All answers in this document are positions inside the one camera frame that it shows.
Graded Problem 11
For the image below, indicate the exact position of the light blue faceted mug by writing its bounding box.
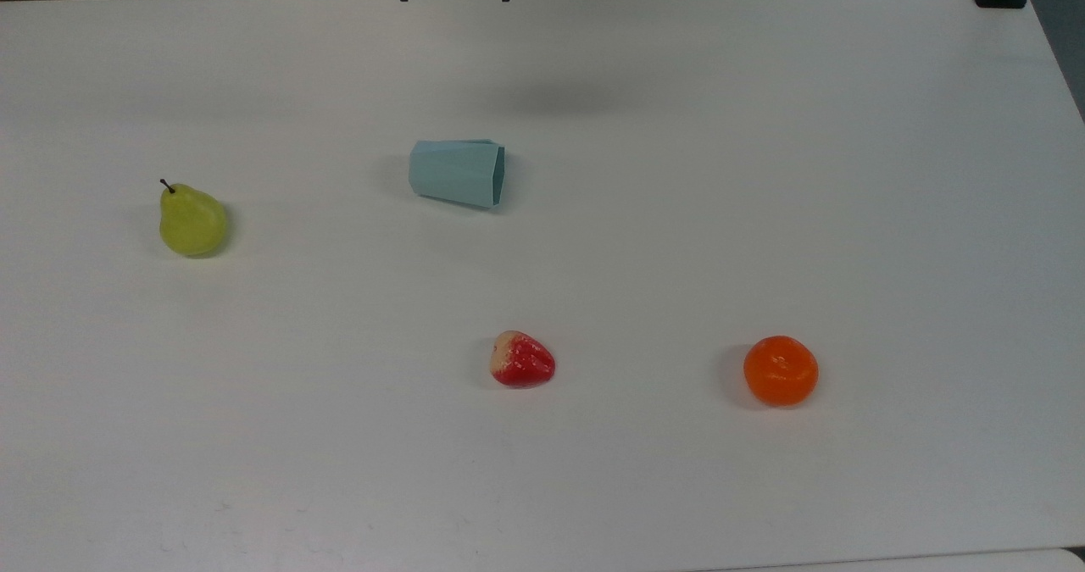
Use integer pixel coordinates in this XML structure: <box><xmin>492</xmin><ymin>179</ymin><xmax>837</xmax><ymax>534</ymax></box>
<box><xmin>409</xmin><ymin>139</ymin><xmax>507</xmax><ymax>210</ymax></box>

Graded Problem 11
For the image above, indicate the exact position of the red white strawberry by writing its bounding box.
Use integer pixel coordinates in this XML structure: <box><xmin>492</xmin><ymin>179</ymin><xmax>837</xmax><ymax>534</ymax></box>
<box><xmin>491</xmin><ymin>330</ymin><xmax>557</xmax><ymax>388</ymax></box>

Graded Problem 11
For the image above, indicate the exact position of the orange mandarin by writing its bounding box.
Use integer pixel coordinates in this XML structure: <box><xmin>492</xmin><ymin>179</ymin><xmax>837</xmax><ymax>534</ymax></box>
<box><xmin>743</xmin><ymin>335</ymin><xmax>820</xmax><ymax>408</ymax></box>

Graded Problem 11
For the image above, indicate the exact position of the green yellow pear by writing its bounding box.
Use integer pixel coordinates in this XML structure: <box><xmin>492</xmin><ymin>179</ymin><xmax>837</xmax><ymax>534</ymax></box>
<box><xmin>159</xmin><ymin>179</ymin><xmax>229</xmax><ymax>258</ymax></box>

